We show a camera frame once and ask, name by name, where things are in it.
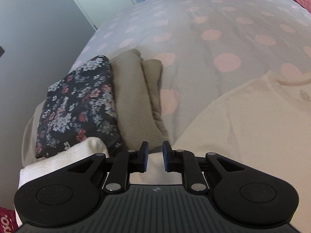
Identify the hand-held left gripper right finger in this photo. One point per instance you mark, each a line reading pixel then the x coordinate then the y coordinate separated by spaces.
pixel 166 156

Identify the dark floral folded cloth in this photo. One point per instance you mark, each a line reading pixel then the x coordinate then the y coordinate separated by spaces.
pixel 77 102

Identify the bed with pink-dotted sheet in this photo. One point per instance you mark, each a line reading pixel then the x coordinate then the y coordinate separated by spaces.
pixel 194 17

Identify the beige folded blanket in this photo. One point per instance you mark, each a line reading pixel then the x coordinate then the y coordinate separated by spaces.
pixel 131 97

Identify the white door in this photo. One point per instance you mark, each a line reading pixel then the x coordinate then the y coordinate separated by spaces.
pixel 97 0

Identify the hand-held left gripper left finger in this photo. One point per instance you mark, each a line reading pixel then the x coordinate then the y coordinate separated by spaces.
pixel 145 155

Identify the cream t-shirt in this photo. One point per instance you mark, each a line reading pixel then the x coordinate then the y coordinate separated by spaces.
pixel 243 126

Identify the red printed plastic bag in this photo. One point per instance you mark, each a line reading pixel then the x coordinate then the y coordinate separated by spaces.
pixel 7 220

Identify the white folded garment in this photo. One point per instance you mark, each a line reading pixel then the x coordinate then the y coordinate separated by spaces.
pixel 80 150

